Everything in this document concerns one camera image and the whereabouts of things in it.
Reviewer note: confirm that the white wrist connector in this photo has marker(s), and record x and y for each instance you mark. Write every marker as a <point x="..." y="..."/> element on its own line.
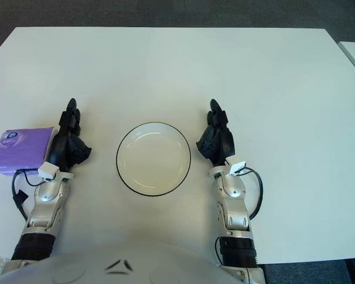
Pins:
<point x="236" y="167"/>
<point x="48" y="170"/>

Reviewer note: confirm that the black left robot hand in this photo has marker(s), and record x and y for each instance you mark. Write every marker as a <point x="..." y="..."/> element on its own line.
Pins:
<point x="65" y="145"/>

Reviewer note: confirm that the purple tissue paper pack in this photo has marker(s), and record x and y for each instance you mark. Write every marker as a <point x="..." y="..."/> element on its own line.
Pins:
<point x="23" y="148"/>

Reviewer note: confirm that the white left wrist connector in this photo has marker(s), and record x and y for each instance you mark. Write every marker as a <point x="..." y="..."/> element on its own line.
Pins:
<point x="48" y="170"/>

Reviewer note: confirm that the white right wrist connector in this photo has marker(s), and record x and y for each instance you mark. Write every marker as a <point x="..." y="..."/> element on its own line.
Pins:
<point x="236" y="167"/>

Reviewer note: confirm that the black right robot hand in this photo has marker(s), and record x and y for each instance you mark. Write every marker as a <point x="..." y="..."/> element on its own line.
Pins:
<point x="222" y="142"/>

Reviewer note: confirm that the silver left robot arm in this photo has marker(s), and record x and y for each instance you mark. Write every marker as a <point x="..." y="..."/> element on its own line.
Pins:
<point x="44" y="195"/>

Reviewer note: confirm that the white plate with black rim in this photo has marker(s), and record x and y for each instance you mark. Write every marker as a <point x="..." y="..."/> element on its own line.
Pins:
<point x="154" y="159"/>

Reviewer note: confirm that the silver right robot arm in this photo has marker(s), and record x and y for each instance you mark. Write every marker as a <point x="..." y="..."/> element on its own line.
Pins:
<point x="233" y="204"/>

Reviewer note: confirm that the silver robot torso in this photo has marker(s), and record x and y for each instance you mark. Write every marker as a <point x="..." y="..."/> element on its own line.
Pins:
<point x="121" y="260"/>

